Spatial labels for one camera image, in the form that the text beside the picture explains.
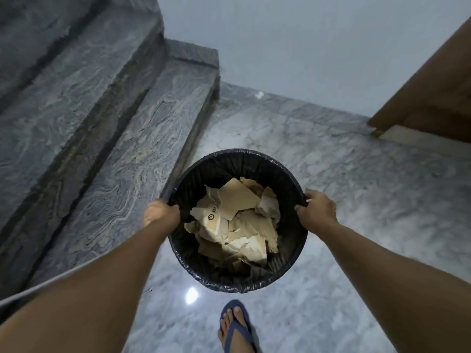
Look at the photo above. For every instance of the person's left foot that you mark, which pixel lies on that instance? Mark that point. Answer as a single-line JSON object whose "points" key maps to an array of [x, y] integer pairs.
{"points": [[232, 336]]}

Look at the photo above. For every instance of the brown wooden door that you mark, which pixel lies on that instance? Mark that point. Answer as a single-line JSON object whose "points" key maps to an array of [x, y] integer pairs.
{"points": [[434, 99]]}

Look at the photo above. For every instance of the grey granite staircase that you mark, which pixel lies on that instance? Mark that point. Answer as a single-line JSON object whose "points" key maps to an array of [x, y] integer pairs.
{"points": [[92, 124]]}

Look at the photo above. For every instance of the pink bin with black liner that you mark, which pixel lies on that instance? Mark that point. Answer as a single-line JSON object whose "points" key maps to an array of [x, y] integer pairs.
{"points": [[191, 261]]}

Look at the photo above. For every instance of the cardboard scraps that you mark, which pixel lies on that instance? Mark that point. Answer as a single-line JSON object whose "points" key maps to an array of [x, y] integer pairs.
{"points": [[235, 224]]}

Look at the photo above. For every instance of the person's left forearm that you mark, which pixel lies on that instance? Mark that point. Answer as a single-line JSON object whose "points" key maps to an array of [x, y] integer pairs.
{"points": [[92, 297]]}

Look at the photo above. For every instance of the blue left flip-flop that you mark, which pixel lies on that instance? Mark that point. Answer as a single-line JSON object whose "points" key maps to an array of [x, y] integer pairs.
{"points": [[239, 330]]}

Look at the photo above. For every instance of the person's right forearm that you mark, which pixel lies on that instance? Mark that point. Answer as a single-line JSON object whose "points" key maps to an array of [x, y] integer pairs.
{"points": [[397, 283]]}

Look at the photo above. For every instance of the person's left hand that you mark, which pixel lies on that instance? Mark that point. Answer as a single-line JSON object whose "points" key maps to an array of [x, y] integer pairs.
{"points": [[162, 215]]}

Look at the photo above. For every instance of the person's right hand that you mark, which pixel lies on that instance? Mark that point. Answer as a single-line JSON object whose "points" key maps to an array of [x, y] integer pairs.
{"points": [[318, 213]]}

